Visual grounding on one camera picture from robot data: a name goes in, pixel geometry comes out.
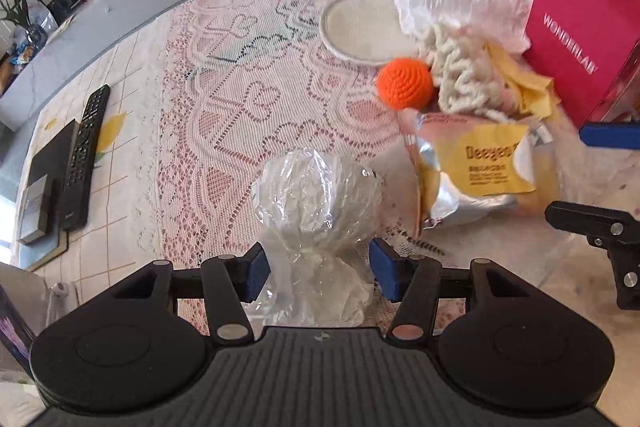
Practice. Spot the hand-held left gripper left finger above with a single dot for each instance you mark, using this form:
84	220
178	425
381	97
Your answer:
257	274

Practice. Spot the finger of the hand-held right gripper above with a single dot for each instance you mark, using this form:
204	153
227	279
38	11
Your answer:
595	223
611	135

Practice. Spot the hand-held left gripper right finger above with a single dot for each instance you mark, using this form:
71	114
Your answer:
385	269

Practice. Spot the clear plastic bag with white filling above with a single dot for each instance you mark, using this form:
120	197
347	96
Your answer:
312	227

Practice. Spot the yellow cloth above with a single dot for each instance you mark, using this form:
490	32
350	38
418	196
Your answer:
530	89

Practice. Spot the pink box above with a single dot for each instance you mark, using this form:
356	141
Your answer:
575	32

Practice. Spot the yellow and silver snack packet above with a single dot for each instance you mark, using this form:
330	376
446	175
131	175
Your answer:
487	167

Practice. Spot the cream yarn bundle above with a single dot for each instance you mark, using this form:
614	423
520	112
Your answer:
462	67

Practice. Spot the pink lace tablecloth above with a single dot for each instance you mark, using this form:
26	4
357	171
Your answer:
240	97

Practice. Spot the orange crocheted ball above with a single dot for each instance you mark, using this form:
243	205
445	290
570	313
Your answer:
404	83

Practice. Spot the small white gadget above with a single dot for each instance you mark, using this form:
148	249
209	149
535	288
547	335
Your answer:
61	291

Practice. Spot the black remote control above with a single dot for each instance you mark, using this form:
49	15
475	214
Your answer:
82	154

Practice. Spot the dark flat tray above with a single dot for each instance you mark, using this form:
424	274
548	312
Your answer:
46	252

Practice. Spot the black flat box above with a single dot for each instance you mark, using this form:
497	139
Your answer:
47	187

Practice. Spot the round white fabric pad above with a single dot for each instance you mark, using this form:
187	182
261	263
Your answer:
357	27

